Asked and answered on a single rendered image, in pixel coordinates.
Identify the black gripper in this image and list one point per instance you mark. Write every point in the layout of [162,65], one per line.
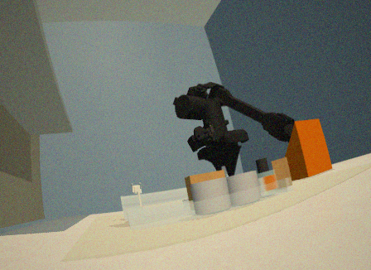
[225,151]

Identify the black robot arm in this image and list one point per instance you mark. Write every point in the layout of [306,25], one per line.
[198,106]

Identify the grey cylinder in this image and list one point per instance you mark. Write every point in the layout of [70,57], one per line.
[210,189]
[242,181]

